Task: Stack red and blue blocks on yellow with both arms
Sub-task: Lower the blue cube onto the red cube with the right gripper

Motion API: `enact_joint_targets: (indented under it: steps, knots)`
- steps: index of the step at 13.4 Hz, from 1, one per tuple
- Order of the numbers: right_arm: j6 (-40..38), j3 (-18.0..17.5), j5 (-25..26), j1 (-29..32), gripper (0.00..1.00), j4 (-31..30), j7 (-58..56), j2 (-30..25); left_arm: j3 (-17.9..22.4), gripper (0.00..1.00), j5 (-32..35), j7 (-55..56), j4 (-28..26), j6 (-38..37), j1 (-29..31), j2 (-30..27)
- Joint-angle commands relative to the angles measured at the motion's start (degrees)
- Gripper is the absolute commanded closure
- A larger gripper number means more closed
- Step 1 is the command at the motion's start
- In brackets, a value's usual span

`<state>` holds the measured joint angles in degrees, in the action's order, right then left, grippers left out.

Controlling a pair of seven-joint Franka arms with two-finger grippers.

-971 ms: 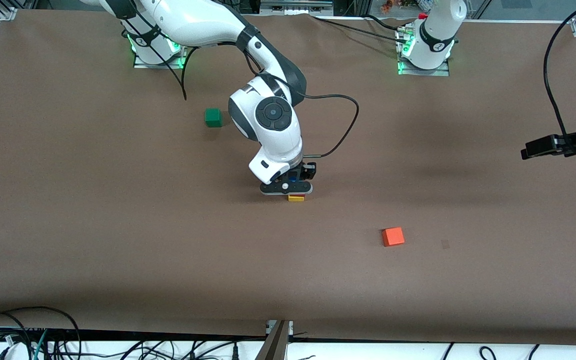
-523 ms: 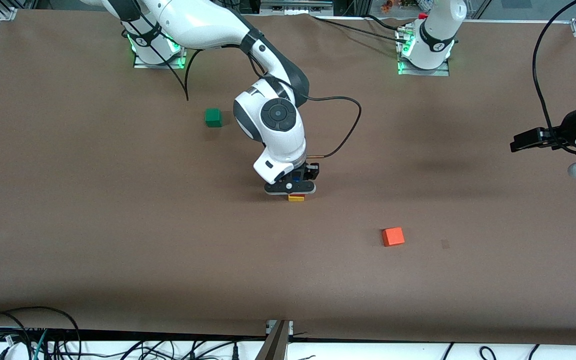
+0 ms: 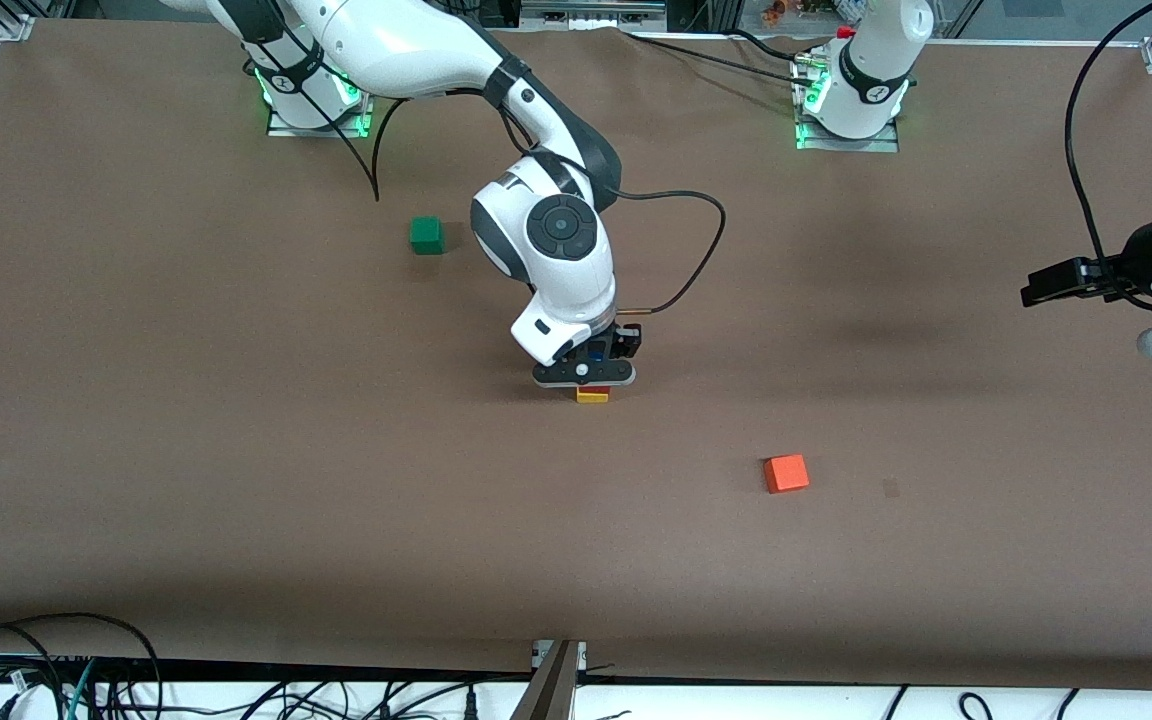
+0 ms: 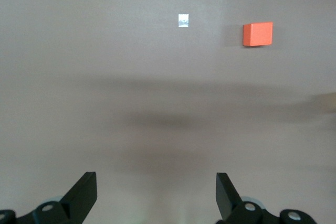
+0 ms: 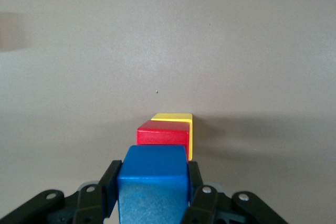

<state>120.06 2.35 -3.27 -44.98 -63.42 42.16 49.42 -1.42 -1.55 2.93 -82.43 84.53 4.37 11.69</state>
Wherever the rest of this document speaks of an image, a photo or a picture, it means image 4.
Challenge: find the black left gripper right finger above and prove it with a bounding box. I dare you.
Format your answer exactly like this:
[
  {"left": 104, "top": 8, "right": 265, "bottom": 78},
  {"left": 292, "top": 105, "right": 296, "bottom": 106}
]
[{"left": 216, "top": 172, "right": 280, "bottom": 224}]

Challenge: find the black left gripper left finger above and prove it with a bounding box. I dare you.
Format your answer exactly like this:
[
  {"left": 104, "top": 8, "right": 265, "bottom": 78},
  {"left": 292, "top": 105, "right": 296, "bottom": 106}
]
[{"left": 15, "top": 172, "right": 98, "bottom": 224}]

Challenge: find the orange wooden cube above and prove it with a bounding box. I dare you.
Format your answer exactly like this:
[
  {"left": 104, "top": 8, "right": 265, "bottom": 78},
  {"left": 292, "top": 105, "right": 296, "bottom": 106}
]
[{"left": 242, "top": 22, "right": 274, "bottom": 47}]

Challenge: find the small square tape piece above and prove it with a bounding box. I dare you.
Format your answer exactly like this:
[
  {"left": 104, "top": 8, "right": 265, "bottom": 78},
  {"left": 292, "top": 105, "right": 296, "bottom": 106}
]
[{"left": 177, "top": 13, "right": 190, "bottom": 28}]

